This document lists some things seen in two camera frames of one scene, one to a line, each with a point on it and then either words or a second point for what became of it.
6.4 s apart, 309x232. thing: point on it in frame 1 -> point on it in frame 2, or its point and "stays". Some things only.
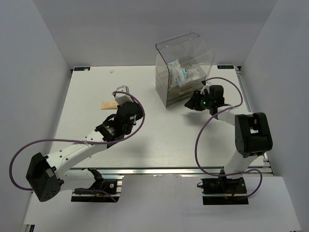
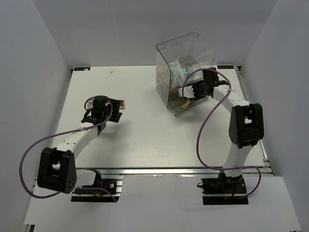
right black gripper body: x=205 y=101 -> x=199 y=89
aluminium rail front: x=189 y=172 stays
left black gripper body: x=129 y=129 -> x=116 y=104
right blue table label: x=226 y=66 stays
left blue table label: x=82 y=68 stays
